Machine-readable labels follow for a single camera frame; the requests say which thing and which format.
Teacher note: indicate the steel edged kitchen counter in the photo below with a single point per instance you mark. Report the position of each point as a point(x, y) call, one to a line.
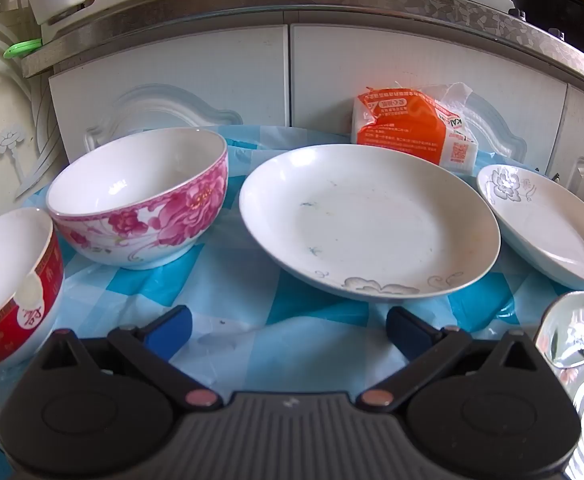
point(322, 0)

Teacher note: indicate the small grey flower plate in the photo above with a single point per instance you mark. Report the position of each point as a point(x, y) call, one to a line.
point(537, 220)

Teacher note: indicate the green clip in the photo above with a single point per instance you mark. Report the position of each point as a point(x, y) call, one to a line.
point(19, 49)

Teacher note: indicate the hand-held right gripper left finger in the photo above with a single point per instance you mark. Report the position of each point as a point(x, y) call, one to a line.
point(169, 334)

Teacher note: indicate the orange tissue pack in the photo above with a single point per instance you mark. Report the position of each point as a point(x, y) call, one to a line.
point(402, 130)

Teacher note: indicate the red and white bowl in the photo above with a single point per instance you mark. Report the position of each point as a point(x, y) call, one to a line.
point(2, 260)

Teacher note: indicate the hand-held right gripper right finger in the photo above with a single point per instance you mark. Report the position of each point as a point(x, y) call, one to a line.
point(404, 334)

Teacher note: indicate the pink floral bowl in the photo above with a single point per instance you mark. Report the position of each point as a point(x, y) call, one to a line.
point(162, 210)

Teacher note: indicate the large white plate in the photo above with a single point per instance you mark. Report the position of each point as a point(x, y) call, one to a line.
point(372, 220)

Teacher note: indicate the blue checkered tablecloth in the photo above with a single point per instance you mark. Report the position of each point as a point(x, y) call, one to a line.
point(252, 320)

